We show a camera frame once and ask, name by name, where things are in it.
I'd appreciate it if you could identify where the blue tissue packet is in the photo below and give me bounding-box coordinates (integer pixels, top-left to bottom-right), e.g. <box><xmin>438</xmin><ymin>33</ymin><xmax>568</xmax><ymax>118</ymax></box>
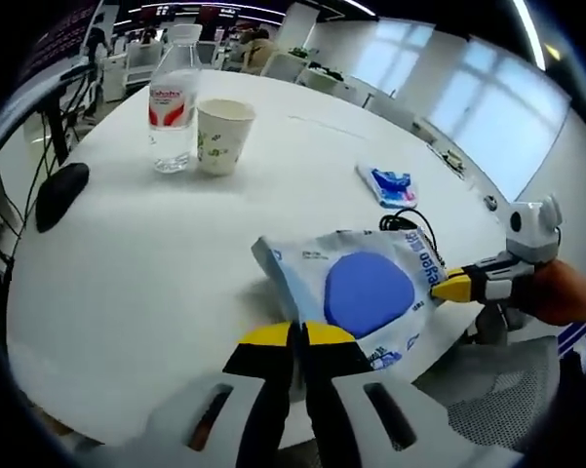
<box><xmin>251</xmin><ymin>226</ymin><xmax>452</xmax><ymax>371</ymax></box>

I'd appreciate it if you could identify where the black cable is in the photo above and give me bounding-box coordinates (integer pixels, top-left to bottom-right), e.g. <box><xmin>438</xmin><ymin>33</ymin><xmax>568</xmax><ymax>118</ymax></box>
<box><xmin>378</xmin><ymin>207</ymin><xmax>445</xmax><ymax>264</ymax></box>

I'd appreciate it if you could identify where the white paper cup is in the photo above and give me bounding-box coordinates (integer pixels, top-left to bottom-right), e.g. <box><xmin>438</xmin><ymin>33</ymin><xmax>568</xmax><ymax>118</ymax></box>
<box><xmin>196</xmin><ymin>98</ymin><xmax>257</xmax><ymax>176</ymax></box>

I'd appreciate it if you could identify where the white table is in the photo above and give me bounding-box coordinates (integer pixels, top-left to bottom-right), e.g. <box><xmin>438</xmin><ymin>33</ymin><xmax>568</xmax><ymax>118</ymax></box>
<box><xmin>7</xmin><ymin>67</ymin><xmax>523</xmax><ymax>448</ymax></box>

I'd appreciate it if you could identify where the grey mesh chair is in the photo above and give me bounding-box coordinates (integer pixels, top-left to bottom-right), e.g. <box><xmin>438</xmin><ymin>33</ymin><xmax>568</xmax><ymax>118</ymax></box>
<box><xmin>413</xmin><ymin>335</ymin><xmax>566</xmax><ymax>454</ymax></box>

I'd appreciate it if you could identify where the black computer mouse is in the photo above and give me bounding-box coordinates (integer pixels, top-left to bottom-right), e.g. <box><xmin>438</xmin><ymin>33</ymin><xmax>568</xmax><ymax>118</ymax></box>
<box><xmin>34</xmin><ymin>162</ymin><xmax>91</xmax><ymax>234</ymax></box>

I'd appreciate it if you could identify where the small blue pink tissue pack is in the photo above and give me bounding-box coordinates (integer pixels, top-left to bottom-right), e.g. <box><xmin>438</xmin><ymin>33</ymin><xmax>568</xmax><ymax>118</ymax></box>
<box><xmin>355</xmin><ymin>164</ymin><xmax>419</xmax><ymax>210</ymax></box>

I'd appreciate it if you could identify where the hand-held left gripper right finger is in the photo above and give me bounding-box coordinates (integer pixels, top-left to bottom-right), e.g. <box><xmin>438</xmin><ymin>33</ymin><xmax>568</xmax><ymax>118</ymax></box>
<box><xmin>299</xmin><ymin>320</ymin><xmax>475</xmax><ymax>468</ymax></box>

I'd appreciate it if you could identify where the white office chair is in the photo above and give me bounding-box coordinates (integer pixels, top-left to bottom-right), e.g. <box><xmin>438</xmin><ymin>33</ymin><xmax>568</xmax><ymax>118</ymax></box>
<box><xmin>260</xmin><ymin>52</ymin><xmax>313</xmax><ymax>84</ymax></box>

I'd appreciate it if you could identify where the bright window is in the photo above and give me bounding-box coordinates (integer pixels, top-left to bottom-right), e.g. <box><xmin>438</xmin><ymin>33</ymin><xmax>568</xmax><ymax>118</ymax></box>
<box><xmin>374</xmin><ymin>19</ymin><xmax>571</xmax><ymax>196</ymax></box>

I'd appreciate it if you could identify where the clear plastic water bottle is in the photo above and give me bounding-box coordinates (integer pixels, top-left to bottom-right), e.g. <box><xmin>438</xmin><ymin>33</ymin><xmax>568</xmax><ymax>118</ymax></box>
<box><xmin>148</xmin><ymin>41</ymin><xmax>201</xmax><ymax>175</ymax></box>

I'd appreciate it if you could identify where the dark red monitor screen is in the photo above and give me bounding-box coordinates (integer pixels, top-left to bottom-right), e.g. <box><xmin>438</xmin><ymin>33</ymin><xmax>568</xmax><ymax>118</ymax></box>
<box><xmin>21</xmin><ymin>0</ymin><xmax>103</xmax><ymax>84</ymax></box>

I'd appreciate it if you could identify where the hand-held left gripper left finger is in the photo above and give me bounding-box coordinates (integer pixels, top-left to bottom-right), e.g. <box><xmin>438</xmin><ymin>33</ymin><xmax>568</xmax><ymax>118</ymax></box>
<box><xmin>145</xmin><ymin>321</ymin><xmax>295</xmax><ymax>468</ymax></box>

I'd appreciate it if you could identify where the person's right hand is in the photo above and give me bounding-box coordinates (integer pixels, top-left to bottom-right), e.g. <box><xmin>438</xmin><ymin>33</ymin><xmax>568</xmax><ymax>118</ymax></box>
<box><xmin>514</xmin><ymin>259</ymin><xmax>586</xmax><ymax>327</ymax></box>

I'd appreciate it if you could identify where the long ceiling light strip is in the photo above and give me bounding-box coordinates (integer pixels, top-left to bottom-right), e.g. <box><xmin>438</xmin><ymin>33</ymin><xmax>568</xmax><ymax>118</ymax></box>
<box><xmin>514</xmin><ymin>0</ymin><xmax>547</xmax><ymax>69</ymax></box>

